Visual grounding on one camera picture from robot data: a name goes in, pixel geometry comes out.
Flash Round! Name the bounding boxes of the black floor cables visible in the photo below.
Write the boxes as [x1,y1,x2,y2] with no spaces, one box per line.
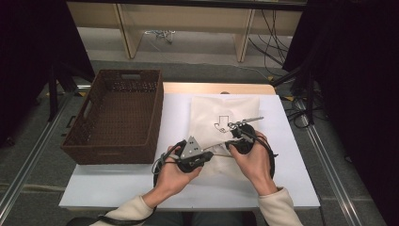
[280,93,328,130]

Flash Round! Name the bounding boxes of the person's left hand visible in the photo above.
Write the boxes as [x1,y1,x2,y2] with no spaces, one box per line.
[154,145,203,203]

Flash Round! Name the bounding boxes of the white cable bundle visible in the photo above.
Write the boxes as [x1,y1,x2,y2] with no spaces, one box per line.
[144,29,177,45]

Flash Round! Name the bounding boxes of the person's grey pants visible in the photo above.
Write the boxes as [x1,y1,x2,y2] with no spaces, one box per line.
[147,211,246,226]

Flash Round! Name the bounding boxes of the left hand-held gripper cable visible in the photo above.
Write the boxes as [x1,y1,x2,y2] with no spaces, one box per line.
[97,139,186,226]

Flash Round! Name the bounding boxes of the black curtain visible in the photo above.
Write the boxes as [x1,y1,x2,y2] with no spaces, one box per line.
[0,0,97,149]
[281,0,399,226]

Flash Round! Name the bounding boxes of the black metal stand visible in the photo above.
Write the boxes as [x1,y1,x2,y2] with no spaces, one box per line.
[46,62,97,122]

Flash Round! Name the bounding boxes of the light wooden shelf unit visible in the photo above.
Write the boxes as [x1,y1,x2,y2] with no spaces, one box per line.
[67,0,307,63]

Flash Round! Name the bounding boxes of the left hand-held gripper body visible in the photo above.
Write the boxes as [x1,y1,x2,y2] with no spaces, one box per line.
[176,136,210,173]

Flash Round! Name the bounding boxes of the person's right hand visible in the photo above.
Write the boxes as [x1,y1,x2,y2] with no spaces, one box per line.
[229,131,279,196]

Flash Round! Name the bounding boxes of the brown woven basket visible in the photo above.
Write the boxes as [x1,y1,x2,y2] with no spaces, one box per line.
[59,69,165,166]

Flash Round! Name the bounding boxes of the cream drawstring laundry bag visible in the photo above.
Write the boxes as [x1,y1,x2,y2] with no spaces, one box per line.
[187,95,262,184]

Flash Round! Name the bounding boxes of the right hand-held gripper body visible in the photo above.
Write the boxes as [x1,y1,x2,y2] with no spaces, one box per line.
[228,116,264,155]

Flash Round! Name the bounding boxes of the black tripod stand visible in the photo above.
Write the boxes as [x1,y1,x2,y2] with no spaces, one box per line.
[271,65,316,126]

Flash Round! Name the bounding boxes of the black hanging cables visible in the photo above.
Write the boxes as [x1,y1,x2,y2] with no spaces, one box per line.
[247,8,291,69]

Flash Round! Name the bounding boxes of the metal floor rail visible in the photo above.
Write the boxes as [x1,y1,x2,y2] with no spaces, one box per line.
[0,90,79,218]
[295,97,365,226]

